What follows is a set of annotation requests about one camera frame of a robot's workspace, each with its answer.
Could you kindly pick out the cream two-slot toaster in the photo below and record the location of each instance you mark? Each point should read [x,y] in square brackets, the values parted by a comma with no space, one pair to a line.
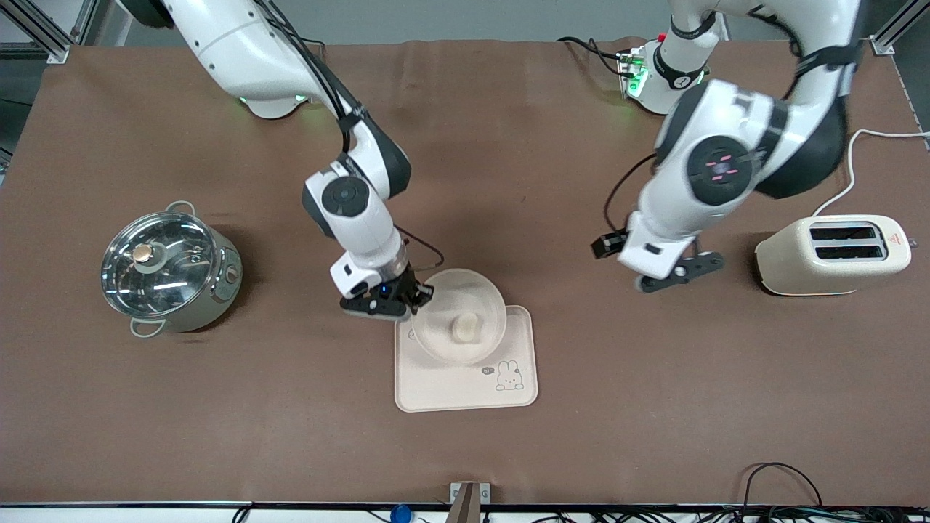
[806,265]

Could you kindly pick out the pale green electric pot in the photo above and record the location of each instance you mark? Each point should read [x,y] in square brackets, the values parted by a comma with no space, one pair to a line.
[229,290]

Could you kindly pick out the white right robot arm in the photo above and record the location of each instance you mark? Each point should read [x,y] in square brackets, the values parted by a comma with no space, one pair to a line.
[247,51]

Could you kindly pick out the glass pot lid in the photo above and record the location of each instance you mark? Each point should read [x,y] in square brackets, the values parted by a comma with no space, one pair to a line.
[171,280]

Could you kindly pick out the blue round cap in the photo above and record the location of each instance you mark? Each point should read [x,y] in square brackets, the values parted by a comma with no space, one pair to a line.
[400,515]

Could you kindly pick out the beige rabbit print tray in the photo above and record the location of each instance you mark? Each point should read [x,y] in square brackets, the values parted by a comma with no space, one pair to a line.
[450,388]

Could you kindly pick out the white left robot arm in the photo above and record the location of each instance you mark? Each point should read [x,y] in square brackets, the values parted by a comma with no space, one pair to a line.
[726,116]

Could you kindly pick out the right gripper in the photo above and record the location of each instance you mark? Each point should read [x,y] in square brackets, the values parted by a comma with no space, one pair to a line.
[404,286]

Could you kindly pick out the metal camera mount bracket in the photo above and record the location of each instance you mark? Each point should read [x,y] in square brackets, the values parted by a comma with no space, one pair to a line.
[468,505]

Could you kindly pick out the pale steamed bun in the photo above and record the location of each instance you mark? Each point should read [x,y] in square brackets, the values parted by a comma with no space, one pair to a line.
[466,327]

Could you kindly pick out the aluminium frame profile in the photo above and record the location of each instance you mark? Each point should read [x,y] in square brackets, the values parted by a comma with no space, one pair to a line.
[43,29]
[894,33]

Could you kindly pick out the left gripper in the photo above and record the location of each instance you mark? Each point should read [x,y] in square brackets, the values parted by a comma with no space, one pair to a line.
[607,245]

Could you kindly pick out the brown table cover mat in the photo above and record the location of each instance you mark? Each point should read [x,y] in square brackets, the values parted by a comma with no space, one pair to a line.
[508,181]

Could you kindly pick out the cream round plate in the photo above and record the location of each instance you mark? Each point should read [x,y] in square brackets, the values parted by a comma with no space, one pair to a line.
[465,290]

